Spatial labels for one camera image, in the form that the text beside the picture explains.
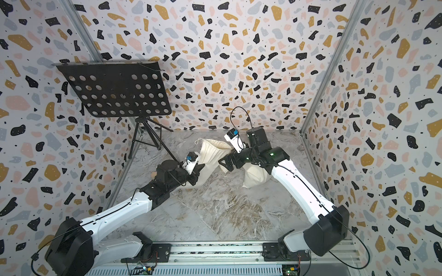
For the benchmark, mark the black music stand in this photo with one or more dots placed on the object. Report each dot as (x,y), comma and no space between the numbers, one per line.
(121,90)

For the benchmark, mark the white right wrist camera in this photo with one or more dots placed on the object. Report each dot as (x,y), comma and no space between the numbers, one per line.
(233,137)

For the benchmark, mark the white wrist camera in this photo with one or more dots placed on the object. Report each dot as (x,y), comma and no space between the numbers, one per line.
(190,162)
(233,137)

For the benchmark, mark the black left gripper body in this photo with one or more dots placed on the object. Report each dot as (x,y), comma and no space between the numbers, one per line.
(183,175)

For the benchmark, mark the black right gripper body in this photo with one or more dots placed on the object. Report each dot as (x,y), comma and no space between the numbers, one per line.
(240,159)

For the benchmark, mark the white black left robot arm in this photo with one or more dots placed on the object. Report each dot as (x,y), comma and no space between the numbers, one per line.
(79,246)

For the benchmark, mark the cream drawstring soil bag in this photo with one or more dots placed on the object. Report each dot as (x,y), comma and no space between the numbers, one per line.
(210,153)

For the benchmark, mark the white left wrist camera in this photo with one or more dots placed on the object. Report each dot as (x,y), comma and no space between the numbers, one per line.
(190,162)

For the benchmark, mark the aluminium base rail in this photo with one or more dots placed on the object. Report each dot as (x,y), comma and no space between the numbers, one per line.
(236,258)

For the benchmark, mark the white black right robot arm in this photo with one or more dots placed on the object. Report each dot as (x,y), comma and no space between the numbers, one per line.
(329,223)

